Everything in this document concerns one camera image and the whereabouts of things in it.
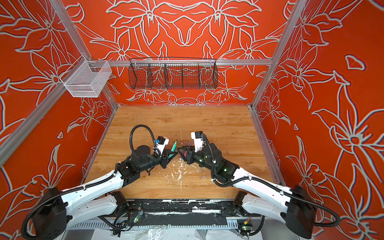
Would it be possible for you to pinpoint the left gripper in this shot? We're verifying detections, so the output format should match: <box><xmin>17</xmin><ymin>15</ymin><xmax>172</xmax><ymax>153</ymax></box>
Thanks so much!
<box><xmin>139</xmin><ymin>147</ymin><xmax>177</xmax><ymax>173</ymax></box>

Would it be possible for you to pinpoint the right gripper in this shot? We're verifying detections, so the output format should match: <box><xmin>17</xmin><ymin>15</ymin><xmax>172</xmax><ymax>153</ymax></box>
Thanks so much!
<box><xmin>176</xmin><ymin>145</ymin><xmax>219</xmax><ymax>174</ymax></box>

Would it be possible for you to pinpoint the green pen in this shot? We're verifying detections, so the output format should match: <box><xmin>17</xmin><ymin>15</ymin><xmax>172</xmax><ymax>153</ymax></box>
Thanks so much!
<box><xmin>171</xmin><ymin>141</ymin><xmax>178</xmax><ymax>152</ymax></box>

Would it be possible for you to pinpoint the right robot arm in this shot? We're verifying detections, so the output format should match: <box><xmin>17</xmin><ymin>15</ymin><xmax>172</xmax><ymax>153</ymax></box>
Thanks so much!
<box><xmin>178</xmin><ymin>132</ymin><xmax>341</xmax><ymax>239</ymax></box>

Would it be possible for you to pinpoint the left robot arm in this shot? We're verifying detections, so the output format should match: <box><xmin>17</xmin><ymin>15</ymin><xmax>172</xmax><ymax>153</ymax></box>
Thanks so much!
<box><xmin>21</xmin><ymin>136</ymin><xmax>178</xmax><ymax>240</ymax></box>

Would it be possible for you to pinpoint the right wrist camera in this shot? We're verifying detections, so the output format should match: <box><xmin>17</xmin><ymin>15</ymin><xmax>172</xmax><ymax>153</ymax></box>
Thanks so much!
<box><xmin>191</xmin><ymin>131</ymin><xmax>205</xmax><ymax>153</ymax></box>

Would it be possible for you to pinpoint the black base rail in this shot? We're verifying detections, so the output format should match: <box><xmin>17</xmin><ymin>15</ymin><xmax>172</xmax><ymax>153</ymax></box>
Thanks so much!
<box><xmin>128</xmin><ymin>199</ymin><xmax>260</xmax><ymax>225</ymax></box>

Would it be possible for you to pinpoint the white cable duct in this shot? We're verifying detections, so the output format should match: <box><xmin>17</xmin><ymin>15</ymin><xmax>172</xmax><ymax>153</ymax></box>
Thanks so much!
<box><xmin>67</xmin><ymin>220</ymin><xmax>239</xmax><ymax>231</ymax></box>

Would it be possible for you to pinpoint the black wire basket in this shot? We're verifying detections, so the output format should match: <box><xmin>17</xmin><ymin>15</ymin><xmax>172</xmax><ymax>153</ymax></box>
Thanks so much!
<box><xmin>128</xmin><ymin>58</ymin><xmax>219</xmax><ymax>90</ymax></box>

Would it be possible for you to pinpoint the white wire basket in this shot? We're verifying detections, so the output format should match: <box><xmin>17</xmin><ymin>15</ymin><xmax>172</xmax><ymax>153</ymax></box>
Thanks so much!
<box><xmin>60</xmin><ymin>60</ymin><xmax>112</xmax><ymax>98</ymax></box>

